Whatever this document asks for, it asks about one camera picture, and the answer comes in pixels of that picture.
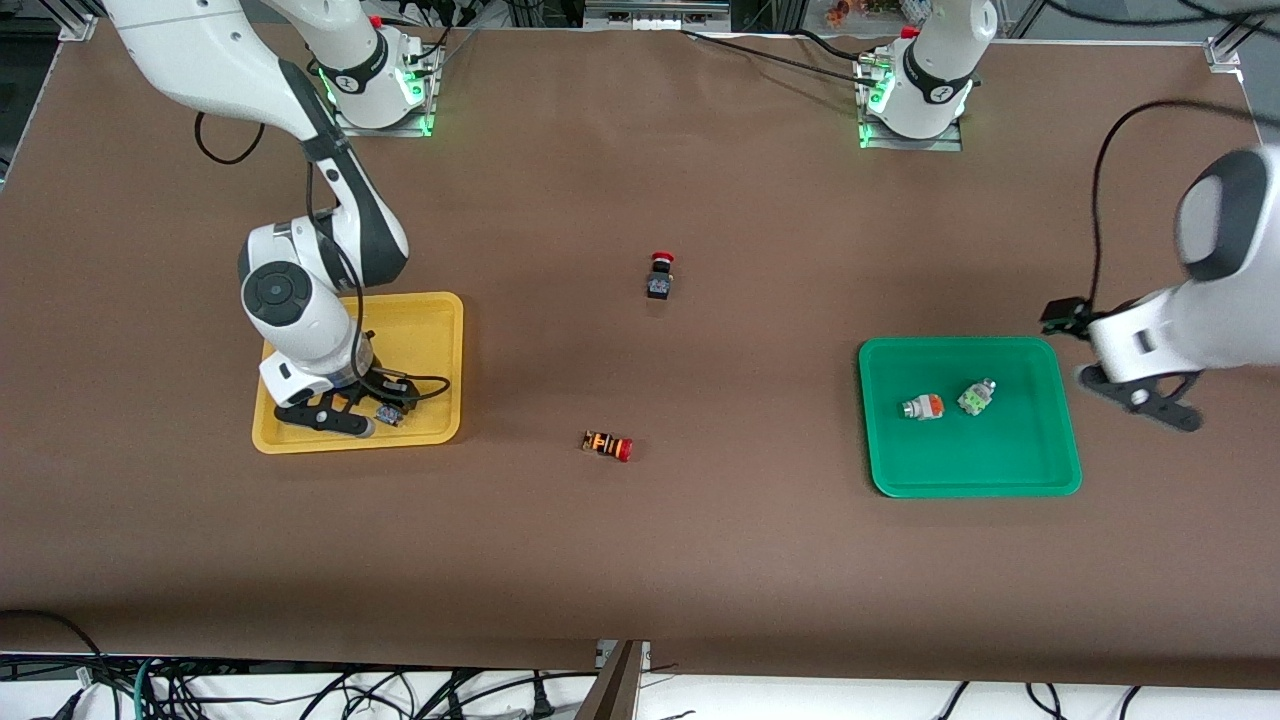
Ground yellow plastic tray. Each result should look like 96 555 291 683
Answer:
251 291 465 456

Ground green plastic tray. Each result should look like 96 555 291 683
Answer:
857 336 1084 499

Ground brown table cover sheet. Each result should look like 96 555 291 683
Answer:
0 18 1280 691

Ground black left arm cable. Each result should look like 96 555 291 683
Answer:
1040 0 1280 313

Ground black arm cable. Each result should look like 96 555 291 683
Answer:
194 108 453 403
1040 0 1280 313

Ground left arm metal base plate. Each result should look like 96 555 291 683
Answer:
857 50 965 153

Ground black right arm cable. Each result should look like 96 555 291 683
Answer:
194 108 453 403

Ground tangled black floor cables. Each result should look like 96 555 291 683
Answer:
150 665 563 720

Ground aluminium frame profile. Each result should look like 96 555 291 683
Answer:
1205 0 1280 73

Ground brown post under table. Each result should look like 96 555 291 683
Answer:
575 640 647 720

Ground short black table cable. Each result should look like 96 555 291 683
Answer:
790 28 891 59

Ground black looped floor cable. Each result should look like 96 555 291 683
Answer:
0 608 107 693

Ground long black table cable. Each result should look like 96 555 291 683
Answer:
678 28 866 81

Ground silver metal rail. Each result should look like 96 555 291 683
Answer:
585 0 732 31

